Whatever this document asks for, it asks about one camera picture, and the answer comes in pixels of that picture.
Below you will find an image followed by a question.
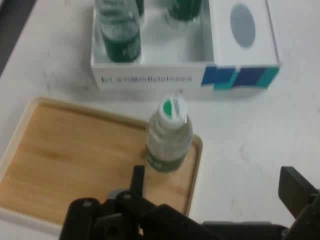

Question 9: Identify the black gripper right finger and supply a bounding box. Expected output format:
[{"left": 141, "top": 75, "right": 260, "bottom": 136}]
[{"left": 278, "top": 165, "right": 320, "bottom": 240}]

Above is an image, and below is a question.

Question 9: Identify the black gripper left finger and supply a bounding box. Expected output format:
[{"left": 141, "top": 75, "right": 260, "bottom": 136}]
[{"left": 59, "top": 164, "right": 218, "bottom": 240}]

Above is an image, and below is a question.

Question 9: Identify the green label water bottle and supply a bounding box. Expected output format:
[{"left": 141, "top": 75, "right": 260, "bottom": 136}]
[
  {"left": 96, "top": 0, "right": 143, "bottom": 63},
  {"left": 144, "top": 91, "right": 194, "bottom": 175},
  {"left": 164, "top": 0, "right": 204, "bottom": 25}
]

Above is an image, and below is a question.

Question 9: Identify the wooden tray with cream rim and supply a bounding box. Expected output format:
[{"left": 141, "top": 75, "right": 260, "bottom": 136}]
[{"left": 0, "top": 96, "right": 204, "bottom": 237}]

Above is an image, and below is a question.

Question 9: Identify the white and blue cardboard box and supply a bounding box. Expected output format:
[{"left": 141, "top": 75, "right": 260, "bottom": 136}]
[{"left": 90, "top": 0, "right": 285, "bottom": 101}]

